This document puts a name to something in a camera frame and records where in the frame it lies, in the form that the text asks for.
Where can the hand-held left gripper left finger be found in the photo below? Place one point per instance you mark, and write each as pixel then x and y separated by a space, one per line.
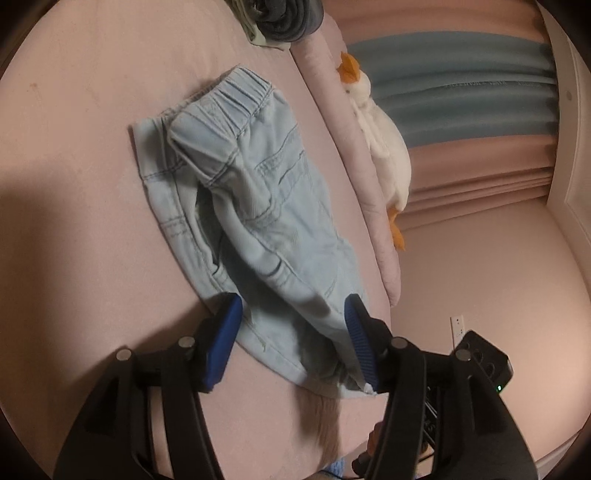
pixel 221 341

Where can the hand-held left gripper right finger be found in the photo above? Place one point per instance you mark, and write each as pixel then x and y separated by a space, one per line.
pixel 360 341

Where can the light blue denim pants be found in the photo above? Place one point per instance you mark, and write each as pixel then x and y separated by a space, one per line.
pixel 268 217

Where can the tan fluffy cloth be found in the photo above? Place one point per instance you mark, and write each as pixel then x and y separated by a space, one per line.
pixel 323 424

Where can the pink curtain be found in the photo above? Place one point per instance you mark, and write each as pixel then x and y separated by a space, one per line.
pixel 438 18
pixel 485 180

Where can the pink quilt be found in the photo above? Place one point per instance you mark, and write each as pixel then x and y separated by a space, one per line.
pixel 351 152

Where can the white goose plush toy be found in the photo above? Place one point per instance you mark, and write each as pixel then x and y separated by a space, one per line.
pixel 385 147

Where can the blue curtain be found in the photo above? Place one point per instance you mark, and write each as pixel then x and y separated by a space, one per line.
pixel 452 92

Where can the folded pale green cloth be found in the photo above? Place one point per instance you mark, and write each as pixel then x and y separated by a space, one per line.
pixel 258 40

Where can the folded dark denim jeans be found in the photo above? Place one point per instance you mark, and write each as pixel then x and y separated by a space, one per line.
pixel 284 18

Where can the white wall outlet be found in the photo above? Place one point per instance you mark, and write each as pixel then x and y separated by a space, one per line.
pixel 457 330

